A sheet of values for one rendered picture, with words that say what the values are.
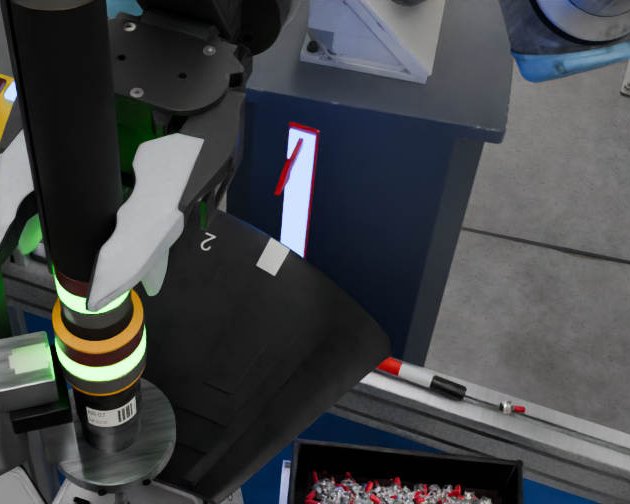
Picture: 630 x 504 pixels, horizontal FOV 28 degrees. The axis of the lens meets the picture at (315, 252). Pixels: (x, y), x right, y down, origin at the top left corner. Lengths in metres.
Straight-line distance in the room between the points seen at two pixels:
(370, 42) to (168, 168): 0.75
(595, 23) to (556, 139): 1.55
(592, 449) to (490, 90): 0.38
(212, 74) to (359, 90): 0.72
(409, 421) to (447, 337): 1.05
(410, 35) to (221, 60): 0.71
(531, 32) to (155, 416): 0.59
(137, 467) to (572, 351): 1.72
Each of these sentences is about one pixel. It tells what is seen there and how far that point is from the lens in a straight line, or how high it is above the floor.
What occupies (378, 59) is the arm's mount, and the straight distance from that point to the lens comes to 1.29.
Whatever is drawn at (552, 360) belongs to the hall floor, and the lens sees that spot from 2.33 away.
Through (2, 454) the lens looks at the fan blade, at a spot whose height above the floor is 1.30.
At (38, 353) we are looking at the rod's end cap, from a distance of 0.63.
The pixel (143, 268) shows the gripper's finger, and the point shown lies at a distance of 0.52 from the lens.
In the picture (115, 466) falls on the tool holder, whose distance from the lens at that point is 0.69.
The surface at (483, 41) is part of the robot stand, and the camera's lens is 1.36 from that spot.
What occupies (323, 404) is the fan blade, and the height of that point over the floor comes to 1.15.
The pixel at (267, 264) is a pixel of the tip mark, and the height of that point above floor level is 1.16.
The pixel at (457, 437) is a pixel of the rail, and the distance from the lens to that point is 1.28.
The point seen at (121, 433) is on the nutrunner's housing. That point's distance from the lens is 0.68.
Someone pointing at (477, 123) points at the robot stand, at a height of 1.00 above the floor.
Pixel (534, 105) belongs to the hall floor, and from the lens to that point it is 2.72.
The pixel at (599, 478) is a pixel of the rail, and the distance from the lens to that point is 1.28.
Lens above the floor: 1.93
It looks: 54 degrees down
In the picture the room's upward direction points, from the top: 7 degrees clockwise
